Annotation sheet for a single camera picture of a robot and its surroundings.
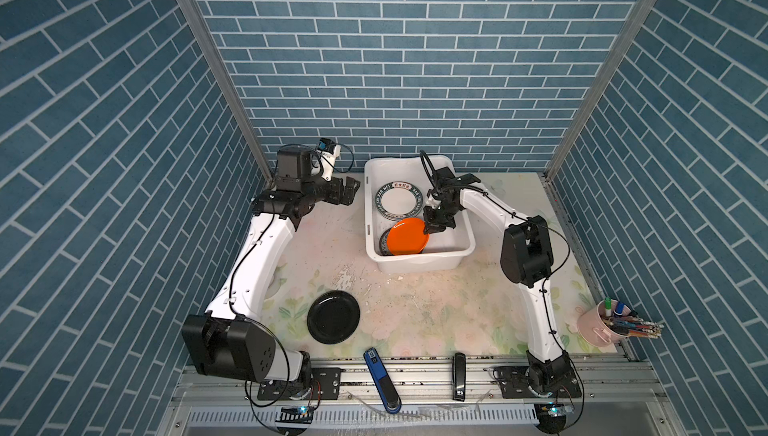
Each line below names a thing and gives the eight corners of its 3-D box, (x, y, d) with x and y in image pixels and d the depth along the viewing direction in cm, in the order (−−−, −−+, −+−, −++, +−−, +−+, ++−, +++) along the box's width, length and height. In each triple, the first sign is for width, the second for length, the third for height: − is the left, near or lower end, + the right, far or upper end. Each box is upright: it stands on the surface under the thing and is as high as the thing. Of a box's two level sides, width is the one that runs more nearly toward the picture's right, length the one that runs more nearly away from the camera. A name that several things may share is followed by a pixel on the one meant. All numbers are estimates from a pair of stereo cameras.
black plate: (304, 344, 82) (302, 341, 79) (314, 294, 91) (312, 290, 89) (356, 344, 82) (355, 341, 80) (361, 294, 91) (360, 290, 89)
